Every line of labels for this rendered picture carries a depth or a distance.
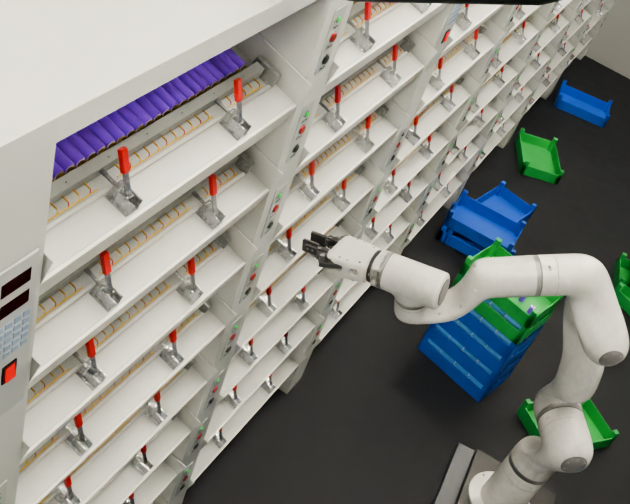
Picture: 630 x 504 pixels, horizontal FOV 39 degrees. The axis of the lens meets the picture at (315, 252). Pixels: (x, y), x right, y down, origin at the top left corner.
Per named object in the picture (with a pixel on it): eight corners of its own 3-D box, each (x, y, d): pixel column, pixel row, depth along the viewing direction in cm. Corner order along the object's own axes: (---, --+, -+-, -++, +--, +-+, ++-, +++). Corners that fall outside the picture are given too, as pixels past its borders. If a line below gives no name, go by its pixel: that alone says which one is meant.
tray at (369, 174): (365, 195, 243) (385, 174, 236) (241, 312, 199) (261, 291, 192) (312, 143, 243) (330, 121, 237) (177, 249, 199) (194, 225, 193)
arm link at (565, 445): (544, 450, 247) (588, 397, 232) (560, 509, 233) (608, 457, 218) (504, 443, 244) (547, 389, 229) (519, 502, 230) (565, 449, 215)
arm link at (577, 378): (539, 456, 230) (525, 406, 242) (585, 455, 230) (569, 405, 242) (581, 321, 196) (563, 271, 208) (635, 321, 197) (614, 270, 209)
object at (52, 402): (236, 274, 180) (268, 236, 170) (12, 472, 135) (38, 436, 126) (164, 203, 180) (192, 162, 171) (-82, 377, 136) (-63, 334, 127)
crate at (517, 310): (556, 306, 309) (567, 290, 303) (526, 330, 295) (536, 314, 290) (489, 252, 320) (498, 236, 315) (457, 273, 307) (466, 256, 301)
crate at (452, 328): (526, 351, 324) (536, 336, 319) (496, 375, 311) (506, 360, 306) (463, 298, 335) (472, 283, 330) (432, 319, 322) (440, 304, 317)
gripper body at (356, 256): (367, 293, 194) (322, 275, 198) (387, 270, 202) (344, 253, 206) (370, 265, 190) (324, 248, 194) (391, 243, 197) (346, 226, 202)
